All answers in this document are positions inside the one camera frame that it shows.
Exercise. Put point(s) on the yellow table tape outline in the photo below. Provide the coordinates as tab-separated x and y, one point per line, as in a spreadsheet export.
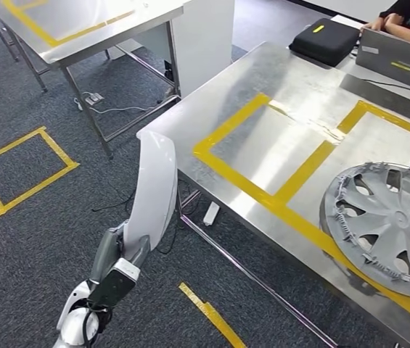
27	21

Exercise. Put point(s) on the person's right hand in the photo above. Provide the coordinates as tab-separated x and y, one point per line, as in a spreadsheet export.
371	25

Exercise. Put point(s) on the white power strip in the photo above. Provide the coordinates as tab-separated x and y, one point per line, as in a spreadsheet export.
211	214

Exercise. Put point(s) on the grey laptop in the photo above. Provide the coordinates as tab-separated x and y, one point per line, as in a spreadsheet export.
393	60

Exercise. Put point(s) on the steel table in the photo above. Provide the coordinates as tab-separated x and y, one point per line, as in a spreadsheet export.
81	24

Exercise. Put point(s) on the white desk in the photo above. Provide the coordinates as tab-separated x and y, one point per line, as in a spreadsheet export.
348	61

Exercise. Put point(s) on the white power adapter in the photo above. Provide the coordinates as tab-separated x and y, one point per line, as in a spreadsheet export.
93	99

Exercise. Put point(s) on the grey wheel hubcap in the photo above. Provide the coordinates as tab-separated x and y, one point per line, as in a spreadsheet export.
389	225

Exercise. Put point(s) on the black zip case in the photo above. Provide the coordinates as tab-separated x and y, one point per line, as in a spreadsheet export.
324	41

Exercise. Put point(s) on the white cabinet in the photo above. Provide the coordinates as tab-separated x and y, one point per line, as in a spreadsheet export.
204	43

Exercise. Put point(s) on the white curved car body part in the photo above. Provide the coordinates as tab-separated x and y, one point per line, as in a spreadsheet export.
154	192

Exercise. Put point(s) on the steel workbench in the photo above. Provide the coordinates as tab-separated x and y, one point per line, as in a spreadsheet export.
299	81

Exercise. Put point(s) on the yellow floor tape angle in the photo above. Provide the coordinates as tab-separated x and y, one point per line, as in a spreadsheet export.
211	312

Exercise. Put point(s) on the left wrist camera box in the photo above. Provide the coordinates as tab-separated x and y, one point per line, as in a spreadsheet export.
111	288

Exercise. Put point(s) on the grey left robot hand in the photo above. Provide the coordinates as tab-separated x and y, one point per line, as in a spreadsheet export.
106	249

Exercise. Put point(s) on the yellow floor tape square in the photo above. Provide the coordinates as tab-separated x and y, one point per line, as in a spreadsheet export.
32	191

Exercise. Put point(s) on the yellow workbench tape outline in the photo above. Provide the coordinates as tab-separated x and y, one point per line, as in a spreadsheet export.
241	180

